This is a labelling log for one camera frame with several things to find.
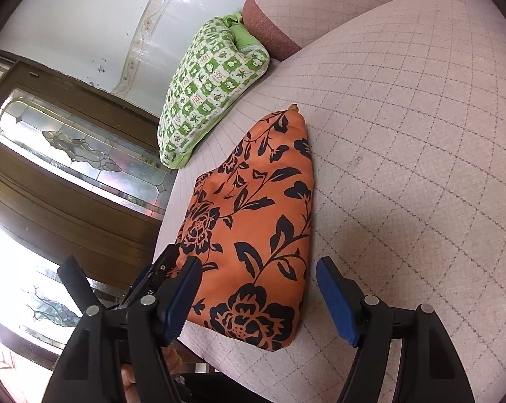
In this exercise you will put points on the pink quilted mattress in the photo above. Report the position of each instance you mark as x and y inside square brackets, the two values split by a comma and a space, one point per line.
[404, 176]

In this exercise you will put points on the green checkered pillow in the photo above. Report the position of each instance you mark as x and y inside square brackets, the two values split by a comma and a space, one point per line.
[202, 88]

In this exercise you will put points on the person's dark clothing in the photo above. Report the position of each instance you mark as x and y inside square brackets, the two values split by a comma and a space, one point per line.
[236, 390]

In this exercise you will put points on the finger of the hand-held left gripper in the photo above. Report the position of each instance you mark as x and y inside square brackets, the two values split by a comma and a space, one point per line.
[164, 260]
[78, 285]

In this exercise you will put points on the orange floral shirt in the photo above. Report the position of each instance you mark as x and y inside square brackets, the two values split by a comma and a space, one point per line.
[257, 218]

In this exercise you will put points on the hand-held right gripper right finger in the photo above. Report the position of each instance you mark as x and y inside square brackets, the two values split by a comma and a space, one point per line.
[336, 302]

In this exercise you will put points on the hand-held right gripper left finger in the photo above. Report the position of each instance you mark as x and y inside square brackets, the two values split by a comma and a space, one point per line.
[181, 302]

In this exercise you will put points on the glass side window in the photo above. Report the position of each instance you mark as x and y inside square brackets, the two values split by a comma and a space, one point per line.
[26, 260]

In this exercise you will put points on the person's left hand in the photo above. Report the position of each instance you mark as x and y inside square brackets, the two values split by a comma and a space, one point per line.
[171, 359]

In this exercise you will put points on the pink bolster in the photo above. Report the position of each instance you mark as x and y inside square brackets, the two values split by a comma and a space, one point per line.
[320, 4]

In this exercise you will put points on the wooden door with leaded glass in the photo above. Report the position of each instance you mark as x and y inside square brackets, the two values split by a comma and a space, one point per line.
[34, 201]

